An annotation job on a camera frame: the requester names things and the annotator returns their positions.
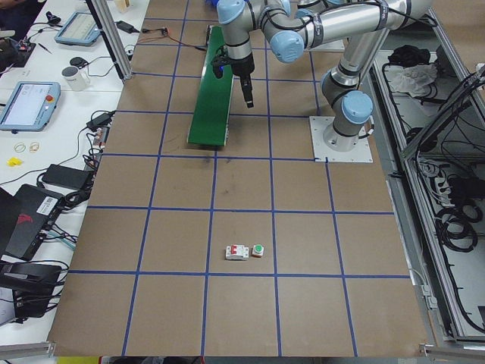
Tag green push button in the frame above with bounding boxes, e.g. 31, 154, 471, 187
251, 244, 264, 258

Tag teach pendant with screen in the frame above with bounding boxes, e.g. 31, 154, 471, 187
1, 81, 61, 133

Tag white mug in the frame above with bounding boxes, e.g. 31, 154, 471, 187
61, 66, 90, 91

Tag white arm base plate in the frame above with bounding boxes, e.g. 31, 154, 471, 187
309, 116, 373, 163

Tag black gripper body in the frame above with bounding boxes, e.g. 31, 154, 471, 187
211, 45, 255, 78

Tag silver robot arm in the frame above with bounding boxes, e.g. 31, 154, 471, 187
211, 1, 432, 152

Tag green conveyor belt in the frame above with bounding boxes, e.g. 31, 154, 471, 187
187, 26, 233, 146

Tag aluminium frame post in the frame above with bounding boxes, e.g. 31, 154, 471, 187
86, 0, 132, 82

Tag red black power wire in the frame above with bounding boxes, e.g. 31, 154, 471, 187
140, 25, 208, 52

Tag black computer mouse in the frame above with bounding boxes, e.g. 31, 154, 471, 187
70, 57, 89, 69

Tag black power adapter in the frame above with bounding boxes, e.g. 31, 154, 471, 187
86, 111, 116, 131

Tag white red circuit breaker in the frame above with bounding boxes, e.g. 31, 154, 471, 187
225, 244, 249, 260

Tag black laptop power brick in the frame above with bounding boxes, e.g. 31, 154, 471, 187
41, 164, 93, 190

